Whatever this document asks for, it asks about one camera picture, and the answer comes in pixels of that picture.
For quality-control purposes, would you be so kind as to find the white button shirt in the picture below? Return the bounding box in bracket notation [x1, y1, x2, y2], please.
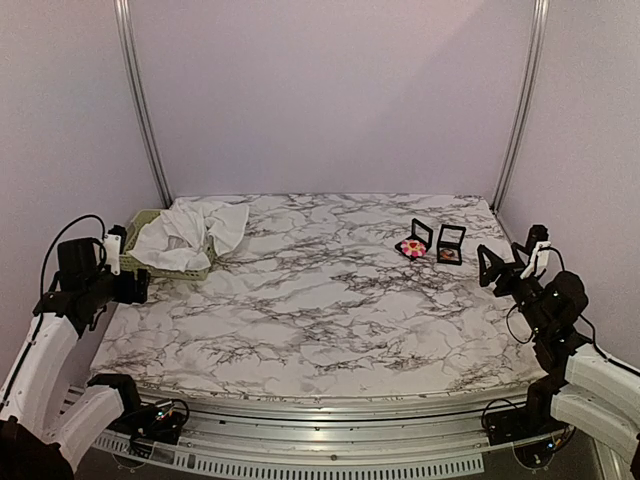
[130, 198, 249, 273]

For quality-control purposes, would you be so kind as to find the pink flower brooch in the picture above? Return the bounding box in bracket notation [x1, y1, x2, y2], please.
[400, 239, 427, 259]

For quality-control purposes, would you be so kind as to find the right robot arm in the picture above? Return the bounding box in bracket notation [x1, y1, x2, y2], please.
[477, 242, 639, 477]

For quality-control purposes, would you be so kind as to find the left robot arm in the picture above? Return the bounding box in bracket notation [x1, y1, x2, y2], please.
[1, 226, 149, 479]

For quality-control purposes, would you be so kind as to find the black box with brown brooch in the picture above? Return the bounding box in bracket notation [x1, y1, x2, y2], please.
[436, 224, 466, 266]

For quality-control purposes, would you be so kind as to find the black box of flower brooch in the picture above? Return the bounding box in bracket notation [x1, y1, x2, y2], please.
[394, 218, 433, 261]

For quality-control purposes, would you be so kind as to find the green plastic basket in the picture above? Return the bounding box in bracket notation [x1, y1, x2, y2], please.
[120, 209, 216, 281]

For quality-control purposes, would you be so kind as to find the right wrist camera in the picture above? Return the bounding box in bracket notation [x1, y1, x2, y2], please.
[520, 224, 551, 280]

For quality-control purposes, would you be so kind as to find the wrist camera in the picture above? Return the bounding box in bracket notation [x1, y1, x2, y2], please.
[103, 225, 127, 276]
[520, 224, 551, 280]

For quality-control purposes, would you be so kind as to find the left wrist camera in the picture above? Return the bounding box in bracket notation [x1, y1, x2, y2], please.
[103, 225, 127, 276]

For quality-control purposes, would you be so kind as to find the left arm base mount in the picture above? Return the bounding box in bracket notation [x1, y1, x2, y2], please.
[107, 399, 191, 445]

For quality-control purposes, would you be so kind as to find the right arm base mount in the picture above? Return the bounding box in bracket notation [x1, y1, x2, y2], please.
[480, 398, 574, 449]

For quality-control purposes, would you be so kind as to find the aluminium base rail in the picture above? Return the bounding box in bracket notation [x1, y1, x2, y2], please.
[59, 384, 609, 464]

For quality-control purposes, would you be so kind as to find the white slotted cable duct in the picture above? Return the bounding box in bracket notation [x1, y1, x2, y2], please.
[91, 431, 485, 479]

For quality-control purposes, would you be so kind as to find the left aluminium frame post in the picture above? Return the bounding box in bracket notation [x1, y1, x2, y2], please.
[114, 0, 173, 208]

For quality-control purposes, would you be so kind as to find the aluminium frame post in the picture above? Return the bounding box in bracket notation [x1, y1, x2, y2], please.
[114, 0, 173, 208]
[490, 0, 550, 214]

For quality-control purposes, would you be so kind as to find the right aluminium frame post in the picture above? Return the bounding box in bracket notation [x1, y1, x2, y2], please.
[490, 0, 550, 214]

